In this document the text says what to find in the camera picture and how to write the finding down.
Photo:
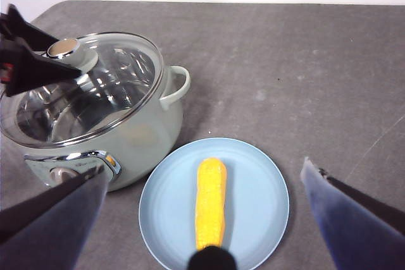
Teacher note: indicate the yellow corn cob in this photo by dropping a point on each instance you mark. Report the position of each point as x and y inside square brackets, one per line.
[211, 203]

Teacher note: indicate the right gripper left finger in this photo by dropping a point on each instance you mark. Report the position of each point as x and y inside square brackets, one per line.
[53, 225]

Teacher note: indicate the glass lid with green knob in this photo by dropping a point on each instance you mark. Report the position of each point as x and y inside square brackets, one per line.
[104, 93]

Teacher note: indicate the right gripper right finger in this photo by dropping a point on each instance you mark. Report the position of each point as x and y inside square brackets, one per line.
[357, 229]

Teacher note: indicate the pale green electric steamer pot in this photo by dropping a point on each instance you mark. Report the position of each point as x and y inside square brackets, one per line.
[148, 131]

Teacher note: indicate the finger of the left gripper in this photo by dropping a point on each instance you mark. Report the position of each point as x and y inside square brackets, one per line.
[28, 34]
[34, 71]

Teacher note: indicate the blue round plate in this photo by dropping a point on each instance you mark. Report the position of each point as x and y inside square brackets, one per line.
[256, 206]

